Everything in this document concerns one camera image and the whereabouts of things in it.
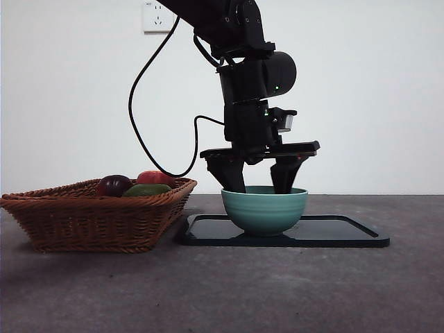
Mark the red apple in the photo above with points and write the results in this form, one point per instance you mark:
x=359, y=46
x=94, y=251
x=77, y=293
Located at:
x=149, y=177

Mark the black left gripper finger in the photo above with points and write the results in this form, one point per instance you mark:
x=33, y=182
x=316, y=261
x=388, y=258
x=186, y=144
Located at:
x=227, y=175
x=284, y=175

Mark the dark teal rectangular tray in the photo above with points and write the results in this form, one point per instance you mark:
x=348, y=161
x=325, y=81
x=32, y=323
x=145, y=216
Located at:
x=329, y=232

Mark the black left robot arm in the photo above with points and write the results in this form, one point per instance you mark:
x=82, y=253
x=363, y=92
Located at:
x=243, y=86

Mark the white wall socket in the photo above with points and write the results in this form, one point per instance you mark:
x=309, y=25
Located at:
x=157, y=17

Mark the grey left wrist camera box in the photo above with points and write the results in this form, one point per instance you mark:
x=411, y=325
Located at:
x=286, y=119

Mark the brown wicker basket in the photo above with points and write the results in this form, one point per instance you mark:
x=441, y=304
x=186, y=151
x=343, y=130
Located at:
x=90, y=222

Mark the dark purple fruit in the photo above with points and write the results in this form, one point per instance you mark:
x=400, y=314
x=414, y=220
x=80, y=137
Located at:
x=112, y=185

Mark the light teal bowl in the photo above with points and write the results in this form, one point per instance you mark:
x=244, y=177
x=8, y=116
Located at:
x=265, y=211

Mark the green avocado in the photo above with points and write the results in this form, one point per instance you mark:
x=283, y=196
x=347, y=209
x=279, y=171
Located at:
x=145, y=190

